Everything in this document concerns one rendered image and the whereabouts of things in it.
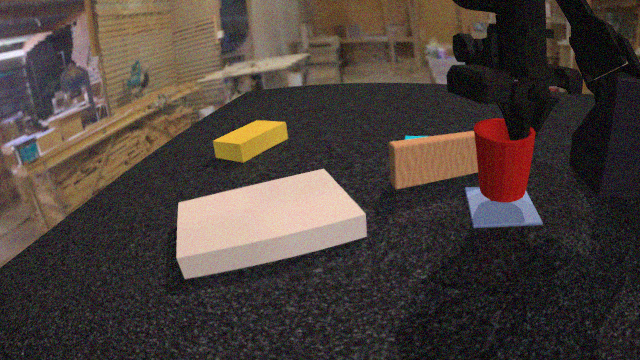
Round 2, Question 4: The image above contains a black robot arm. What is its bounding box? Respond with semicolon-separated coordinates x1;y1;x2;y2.
453;0;640;102

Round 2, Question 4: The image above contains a yellow rectangular block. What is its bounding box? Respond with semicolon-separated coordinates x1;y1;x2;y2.
213;120;288;163

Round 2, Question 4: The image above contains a tan wooden block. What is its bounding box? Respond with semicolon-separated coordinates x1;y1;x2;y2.
388;131;478;190

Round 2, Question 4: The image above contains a red cup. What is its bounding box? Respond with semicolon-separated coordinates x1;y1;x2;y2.
473;118;536;202

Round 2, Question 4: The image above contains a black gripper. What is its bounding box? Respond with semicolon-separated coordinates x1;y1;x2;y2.
446;15;583;141

